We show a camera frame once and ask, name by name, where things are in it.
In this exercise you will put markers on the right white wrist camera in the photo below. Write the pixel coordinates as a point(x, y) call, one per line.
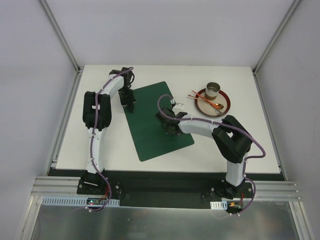
point(177, 106)

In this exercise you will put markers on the steel cup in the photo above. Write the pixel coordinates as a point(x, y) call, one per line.
point(212, 90)

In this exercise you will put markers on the white cable duct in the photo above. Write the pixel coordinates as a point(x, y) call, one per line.
point(219, 205)
point(71, 201)

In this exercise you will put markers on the left aluminium frame post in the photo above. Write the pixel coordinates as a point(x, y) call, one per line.
point(59, 34)

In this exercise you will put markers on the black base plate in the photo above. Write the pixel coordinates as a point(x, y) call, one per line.
point(151, 189)

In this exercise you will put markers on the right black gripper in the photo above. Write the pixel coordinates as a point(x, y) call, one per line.
point(169, 127)

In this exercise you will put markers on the green placemat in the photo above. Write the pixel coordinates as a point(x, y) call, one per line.
point(150, 139)

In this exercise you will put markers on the left white cable duct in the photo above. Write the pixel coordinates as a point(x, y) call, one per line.
point(71, 201)

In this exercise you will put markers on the right aluminium frame post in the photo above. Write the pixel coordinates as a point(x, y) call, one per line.
point(277, 34)

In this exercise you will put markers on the silver fork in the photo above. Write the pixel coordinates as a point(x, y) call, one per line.
point(215, 112)

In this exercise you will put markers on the aluminium front rail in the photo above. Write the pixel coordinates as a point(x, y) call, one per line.
point(265, 190)

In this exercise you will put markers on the red rimmed beige plate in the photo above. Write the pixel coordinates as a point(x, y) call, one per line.
point(222, 98)

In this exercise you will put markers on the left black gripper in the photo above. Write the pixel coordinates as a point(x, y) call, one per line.
point(128, 102)

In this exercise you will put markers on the copper spoon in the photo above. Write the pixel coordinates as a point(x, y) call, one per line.
point(218, 106)

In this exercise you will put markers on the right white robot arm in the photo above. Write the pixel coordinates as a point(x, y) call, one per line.
point(229, 136)

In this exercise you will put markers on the orange knife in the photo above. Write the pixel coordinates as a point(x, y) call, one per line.
point(202, 98)

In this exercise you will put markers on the aluminium frame post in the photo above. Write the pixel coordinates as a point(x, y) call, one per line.
point(59, 34)
point(277, 34)

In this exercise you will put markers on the right white cable duct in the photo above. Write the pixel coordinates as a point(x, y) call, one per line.
point(219, 205)

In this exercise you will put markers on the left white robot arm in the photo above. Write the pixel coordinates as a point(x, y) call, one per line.
point(97, 117)

